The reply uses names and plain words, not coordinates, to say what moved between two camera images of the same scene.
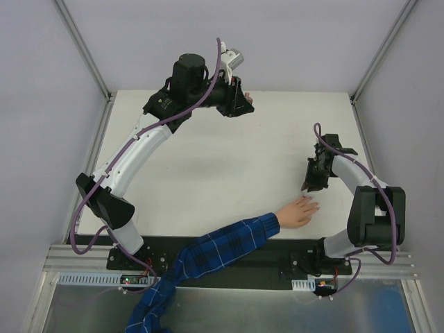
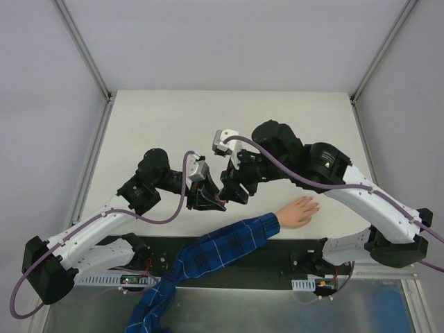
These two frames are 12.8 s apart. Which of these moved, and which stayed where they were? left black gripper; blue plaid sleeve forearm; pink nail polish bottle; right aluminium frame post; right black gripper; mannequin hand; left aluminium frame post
Moved: left black gripper; right black gripper; pink nail polish bottle
Stayed: left aluminium frame post; blue plaid sleeve forearm; right aluminium frame post; mannequin hand
